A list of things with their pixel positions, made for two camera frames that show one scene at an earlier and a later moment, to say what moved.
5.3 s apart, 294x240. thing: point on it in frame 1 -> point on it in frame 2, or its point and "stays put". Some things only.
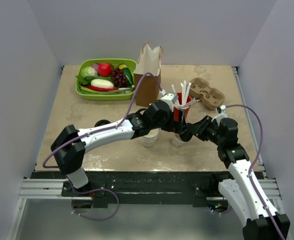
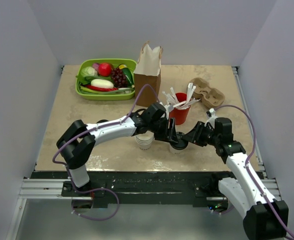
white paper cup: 177,141 -> 177,151
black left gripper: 176,127 -> 163,136
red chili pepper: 100,88 stays put
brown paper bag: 149,61 stays put
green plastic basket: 131,64 stays put
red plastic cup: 176,111 stays put
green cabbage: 88,71 stays put
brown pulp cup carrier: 211,97 stays put
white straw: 185,88 -> 191,89
